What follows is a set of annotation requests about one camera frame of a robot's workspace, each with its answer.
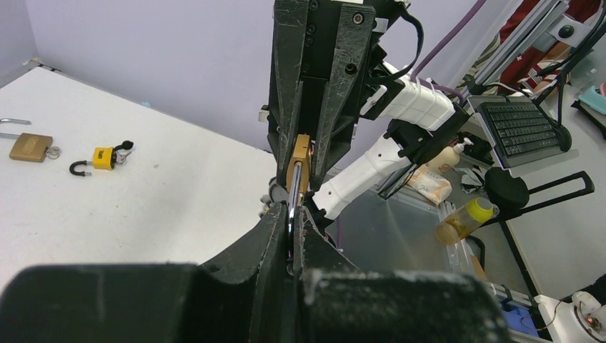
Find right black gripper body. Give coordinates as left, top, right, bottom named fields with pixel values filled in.
left=267, top=0, right=408, bottom=166

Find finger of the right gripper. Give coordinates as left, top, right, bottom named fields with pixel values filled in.
left=309, top=4, right=376, bottom=189
left=273, top=0, right=309, bottom=177

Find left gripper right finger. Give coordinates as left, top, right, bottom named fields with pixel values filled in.
left=293, top=207, right=510, bottom=342

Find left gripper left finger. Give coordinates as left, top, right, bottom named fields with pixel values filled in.
left=1, top=204, right=288, bottom=342

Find small brass padlock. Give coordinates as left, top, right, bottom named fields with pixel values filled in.
left=287, top=134, right=312, bottom=238

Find small padlock keys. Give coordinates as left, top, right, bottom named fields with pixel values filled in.
left=259, top=177, right=289, bottom=217

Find yellow padlock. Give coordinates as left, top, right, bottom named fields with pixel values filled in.
left=69, top=140, right=134, bottom=177

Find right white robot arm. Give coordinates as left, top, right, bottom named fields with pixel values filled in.
left=266, top=1, right=469, bottom=220

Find white lotion pump bottle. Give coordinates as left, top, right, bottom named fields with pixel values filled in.
left=425, top=138, right=474, bottom=175

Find black computer keyboard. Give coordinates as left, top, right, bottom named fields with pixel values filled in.
left=476, top=101, right=572, bottom=168

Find yellow bottle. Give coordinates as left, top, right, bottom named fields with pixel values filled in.
left=435, top=197, right=500, bottom=245

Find black stool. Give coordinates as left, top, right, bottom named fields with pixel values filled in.
left=481, top=169, right=605, bottom=299

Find person in red shirt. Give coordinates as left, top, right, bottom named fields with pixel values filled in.
left=460, top=1, right=605, bottom=96

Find large brass padlock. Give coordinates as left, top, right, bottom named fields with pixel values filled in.
left=1, top=132, right=62, bottom=163

